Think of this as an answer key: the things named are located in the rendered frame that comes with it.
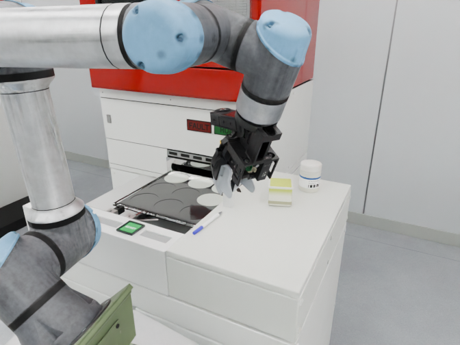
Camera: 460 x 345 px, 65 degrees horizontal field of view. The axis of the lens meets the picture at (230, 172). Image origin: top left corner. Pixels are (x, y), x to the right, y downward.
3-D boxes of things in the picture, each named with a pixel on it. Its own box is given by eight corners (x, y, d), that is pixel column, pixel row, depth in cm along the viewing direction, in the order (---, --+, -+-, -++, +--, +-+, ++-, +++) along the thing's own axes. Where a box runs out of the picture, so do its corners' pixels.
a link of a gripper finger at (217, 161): (209, 181, 68) (222, 146, 62) (205, 175, 69) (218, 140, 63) (230, 178, 70) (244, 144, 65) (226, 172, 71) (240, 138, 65)
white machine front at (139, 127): (113, 165, 184) (103, 85, 169) (262, 198, 150) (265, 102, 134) (109, 168, 181) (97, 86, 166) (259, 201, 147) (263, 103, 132)
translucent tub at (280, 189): (267, 196, 119) (269, 176, 117) (291, 196, 118) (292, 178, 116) (267, 206, 112) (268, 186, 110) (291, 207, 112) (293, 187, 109)
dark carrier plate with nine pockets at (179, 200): (174, 171, 157) (174, 170, 157) (246, 186, 143) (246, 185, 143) (118, 204, 129) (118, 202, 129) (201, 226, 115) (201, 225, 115)
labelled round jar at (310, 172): (301, 183, 129) (303, 157, 125) (321, 187, 126) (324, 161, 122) (296, 190, 123) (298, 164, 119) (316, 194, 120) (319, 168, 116)
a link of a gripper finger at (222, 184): (218, 214, 69) (232, 181, 63) (205, 191, 73) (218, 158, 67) (231, 211, 71) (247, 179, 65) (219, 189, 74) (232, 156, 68)
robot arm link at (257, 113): (232, 79, 56) (275, 74, 59) (226, 103, 59) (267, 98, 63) (256, 108, 52) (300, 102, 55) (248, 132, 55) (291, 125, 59)
